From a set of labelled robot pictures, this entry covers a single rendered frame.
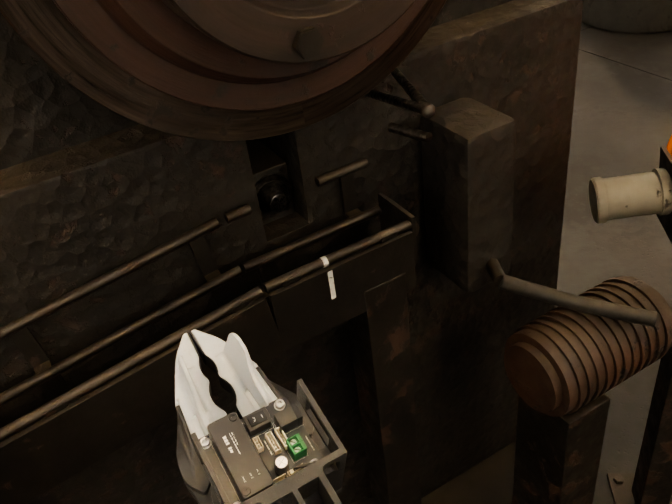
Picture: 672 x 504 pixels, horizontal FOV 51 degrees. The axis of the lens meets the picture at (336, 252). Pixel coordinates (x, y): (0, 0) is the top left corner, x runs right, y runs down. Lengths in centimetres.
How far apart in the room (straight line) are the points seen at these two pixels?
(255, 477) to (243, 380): 10
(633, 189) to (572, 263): 101
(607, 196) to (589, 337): 18
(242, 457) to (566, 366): 61
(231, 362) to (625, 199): 61
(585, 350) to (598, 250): 106
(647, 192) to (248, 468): 68
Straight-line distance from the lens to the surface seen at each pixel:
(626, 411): 160
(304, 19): 57
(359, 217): 87
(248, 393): 48
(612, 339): 99
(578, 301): 96
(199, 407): 46
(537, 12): 99
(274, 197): 85
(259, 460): 40
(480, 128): 85
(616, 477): 147
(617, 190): 95
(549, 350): 94
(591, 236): 206
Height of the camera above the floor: 119
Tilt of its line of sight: 36 degrees down
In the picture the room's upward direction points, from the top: 8 degrees counter-clockwise
